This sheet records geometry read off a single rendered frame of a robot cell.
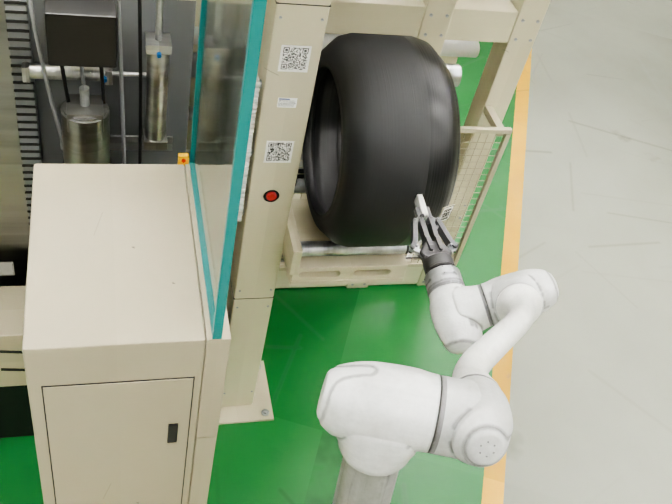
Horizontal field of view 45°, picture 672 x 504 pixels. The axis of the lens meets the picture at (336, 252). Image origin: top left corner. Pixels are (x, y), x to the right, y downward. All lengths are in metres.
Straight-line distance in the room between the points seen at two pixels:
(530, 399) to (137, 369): 2.07
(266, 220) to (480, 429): 1.23
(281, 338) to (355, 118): 1.45
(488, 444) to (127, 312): 0.78
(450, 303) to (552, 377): 1.73
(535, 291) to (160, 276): 0.82
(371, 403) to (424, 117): 0.97
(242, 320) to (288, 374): 0.58
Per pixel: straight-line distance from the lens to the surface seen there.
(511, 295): 1.84
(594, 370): 3.70
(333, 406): 1.34
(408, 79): 2.14
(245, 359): 2.87
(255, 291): 2.60
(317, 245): 2.39
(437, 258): 1.97
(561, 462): 3.34
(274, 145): 2.19
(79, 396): 1.79
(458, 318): 1.87
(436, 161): 2.12
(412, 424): 1.33
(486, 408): 1.35
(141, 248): 1.83
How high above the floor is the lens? 2.58
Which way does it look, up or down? 44 degrees down
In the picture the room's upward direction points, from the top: 15 degrees clockwise
